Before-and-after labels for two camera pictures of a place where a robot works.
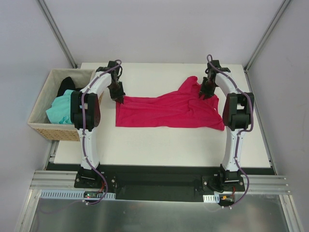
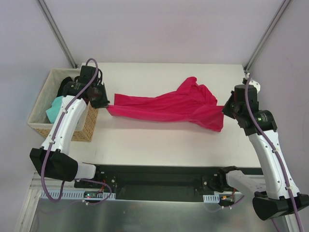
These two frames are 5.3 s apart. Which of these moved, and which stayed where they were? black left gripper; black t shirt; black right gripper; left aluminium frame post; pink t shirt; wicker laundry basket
Moved: pink t shirt; black right gripper; black left gripper
Stayed: left aluminium frame post; wicker laundry basket; black t shirt
